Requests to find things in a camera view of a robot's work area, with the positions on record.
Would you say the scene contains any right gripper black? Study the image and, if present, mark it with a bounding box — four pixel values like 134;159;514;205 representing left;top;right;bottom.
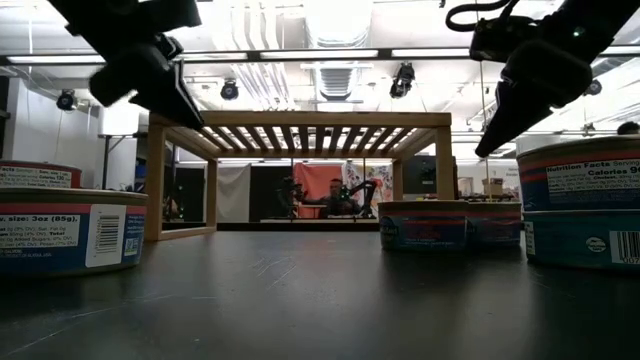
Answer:
473;38;595;160

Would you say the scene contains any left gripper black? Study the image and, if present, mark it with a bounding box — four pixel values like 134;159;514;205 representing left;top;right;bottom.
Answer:
88;32;205;131

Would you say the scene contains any gold lid pink blue can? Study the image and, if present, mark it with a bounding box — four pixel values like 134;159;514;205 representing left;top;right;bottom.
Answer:
464;200;523;249
515;134;640;213
0;187;150;278
377;199;470;253

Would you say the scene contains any red label seafood can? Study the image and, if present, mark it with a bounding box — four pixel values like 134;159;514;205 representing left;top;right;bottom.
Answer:
0;159;84;190

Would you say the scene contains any wooden slatted shelf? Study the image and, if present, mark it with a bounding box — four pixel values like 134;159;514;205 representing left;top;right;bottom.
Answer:
143;110;457;243

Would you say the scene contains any white panel on stand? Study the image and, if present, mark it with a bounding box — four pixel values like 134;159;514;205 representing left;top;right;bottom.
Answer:
97;102;144;137

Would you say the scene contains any cardboard box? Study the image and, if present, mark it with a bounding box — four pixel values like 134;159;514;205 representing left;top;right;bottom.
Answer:
480;177;506;197

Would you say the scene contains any overhead rig crossbar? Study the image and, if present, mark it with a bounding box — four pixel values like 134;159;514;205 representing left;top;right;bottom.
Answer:
0;45;640;66

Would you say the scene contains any white light strip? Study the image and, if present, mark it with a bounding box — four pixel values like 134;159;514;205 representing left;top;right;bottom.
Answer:
259;48;380;60
391;47;471;58
5;53;106;65

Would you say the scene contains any black monitor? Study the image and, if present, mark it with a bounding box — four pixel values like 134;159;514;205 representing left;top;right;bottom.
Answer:
402;155;459;196

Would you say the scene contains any white hanging cloth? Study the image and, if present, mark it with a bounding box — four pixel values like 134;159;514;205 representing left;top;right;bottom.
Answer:
215;164;252;224

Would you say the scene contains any black partition curtain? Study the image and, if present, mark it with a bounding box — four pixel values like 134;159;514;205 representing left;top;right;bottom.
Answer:
174;164;296;224

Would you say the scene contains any teal label tuna can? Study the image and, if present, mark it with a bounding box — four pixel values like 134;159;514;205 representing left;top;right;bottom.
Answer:
522;207;640;274

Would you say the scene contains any floral hanging cloth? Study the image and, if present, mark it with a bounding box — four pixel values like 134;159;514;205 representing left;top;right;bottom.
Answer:
342;162;396;201

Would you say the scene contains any red hanging cloth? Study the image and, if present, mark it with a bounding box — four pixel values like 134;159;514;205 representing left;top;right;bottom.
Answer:
292;162;346;220

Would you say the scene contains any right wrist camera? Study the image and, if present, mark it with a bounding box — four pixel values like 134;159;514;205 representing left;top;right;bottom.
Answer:
468;14;542;65

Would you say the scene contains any black camera cable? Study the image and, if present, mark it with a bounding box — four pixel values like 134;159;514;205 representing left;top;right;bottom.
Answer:
444;0;524;34

